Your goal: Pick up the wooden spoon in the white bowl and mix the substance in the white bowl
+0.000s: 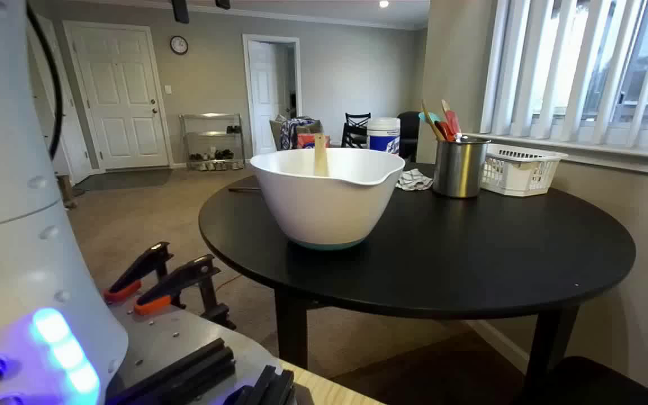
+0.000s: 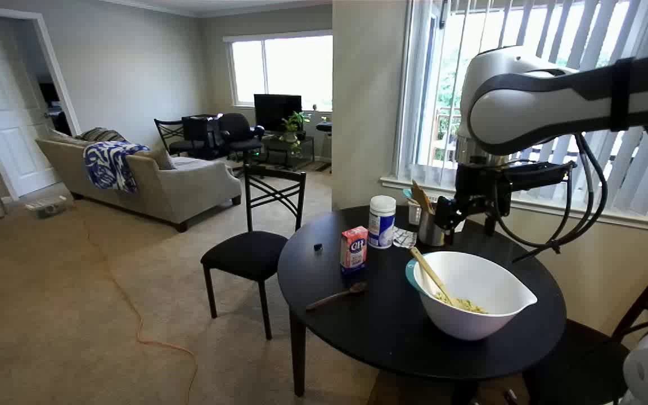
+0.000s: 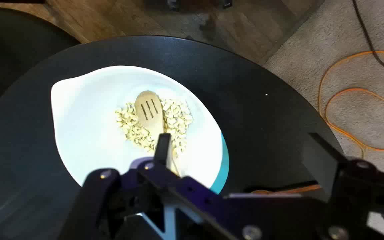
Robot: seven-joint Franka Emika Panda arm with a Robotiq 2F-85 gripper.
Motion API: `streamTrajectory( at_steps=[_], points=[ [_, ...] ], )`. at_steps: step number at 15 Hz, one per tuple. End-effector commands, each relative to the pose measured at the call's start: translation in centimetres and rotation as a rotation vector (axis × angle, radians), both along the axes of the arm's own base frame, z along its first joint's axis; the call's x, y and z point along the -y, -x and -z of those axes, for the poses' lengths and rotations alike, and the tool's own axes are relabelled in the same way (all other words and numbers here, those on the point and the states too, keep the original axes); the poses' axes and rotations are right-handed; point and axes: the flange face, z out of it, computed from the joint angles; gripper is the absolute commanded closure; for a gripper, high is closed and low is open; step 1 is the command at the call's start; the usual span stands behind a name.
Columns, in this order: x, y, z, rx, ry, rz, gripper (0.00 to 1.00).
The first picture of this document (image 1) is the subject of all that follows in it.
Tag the grey metal base plate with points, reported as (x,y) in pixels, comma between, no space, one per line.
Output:
(167,334)

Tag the black orange clamp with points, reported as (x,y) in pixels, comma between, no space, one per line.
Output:
(142,265)
(180,280)

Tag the white mixing bowl teal rim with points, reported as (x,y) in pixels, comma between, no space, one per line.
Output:
(325,210)

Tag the steel utensil holder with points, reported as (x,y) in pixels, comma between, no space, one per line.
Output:
(457,171)

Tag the white vertical blinds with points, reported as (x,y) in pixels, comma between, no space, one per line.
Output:
(563,67)

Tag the white wipes canister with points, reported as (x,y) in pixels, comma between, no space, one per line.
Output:
(384,136)

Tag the white plastic basket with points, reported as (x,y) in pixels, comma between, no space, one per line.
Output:
(519,171)

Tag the round wall clock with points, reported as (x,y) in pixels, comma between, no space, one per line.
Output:
(178,46)

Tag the wooden utensil in holder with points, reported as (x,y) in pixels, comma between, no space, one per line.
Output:
(429,118)

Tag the black folding chair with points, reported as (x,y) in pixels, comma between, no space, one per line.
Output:
(357,130)

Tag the black round table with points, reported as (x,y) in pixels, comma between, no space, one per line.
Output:
(450,254)

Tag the teal spatula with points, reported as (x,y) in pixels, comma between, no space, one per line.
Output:
(432,123)

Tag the blue white patterned blanket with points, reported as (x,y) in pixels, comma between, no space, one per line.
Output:
(298,129)

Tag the crumpled white wipe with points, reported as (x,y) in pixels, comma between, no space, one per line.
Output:
(414,181)

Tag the black extrusion rail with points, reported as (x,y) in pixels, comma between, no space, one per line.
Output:
(268,384)
(180,371)

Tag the closed white panel door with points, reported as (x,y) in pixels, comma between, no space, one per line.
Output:
(118,98)

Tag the light wooden spoon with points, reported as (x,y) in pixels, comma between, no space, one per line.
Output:
(320,158)

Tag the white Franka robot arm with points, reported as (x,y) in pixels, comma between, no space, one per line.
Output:
(10,188)

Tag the open white door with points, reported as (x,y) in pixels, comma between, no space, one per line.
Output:
(262,98)

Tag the light wooden board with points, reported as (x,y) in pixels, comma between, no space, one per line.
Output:
(339,391)

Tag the red spatula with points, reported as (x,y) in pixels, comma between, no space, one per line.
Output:
(450,120)

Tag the black tall box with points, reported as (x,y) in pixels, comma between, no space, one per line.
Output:
(410,136)

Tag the metal shelf rack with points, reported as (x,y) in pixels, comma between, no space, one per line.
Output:
(213,136)

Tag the beige sofa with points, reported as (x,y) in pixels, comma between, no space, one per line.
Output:
(275,130)

